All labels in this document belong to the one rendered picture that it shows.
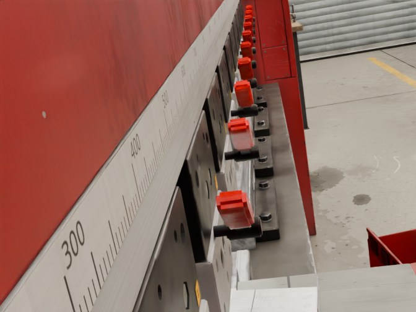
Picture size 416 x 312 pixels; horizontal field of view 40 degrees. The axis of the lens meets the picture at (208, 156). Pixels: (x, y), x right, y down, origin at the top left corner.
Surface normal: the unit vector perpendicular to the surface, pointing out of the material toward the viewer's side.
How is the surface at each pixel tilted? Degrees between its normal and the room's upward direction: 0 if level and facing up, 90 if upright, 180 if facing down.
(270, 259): 0
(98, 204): 90
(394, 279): 0
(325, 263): 0
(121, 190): 90
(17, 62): 90
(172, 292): 90
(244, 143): 139
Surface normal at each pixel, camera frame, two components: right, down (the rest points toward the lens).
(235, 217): 0.07, 0.92
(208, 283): -0.07, 0.32
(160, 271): 0.98, -0.14
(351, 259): -0.17, -0.94
